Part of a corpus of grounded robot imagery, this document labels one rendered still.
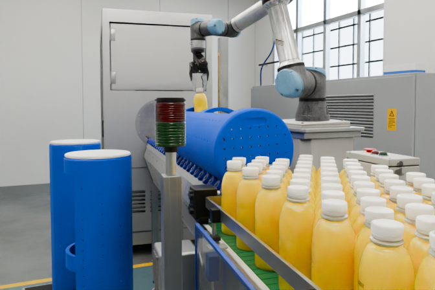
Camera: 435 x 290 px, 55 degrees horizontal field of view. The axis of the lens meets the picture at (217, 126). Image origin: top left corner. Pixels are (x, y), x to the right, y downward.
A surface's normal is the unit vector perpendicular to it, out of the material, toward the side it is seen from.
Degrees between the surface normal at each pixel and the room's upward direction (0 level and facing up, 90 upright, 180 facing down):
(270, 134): 90
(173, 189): 90
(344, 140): 90
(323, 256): 90
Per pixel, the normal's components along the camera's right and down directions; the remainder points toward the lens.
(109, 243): 0.54, 0.04
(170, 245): 0.28, 0.05
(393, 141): -0.92, 0.02
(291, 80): -0.66, 0.21
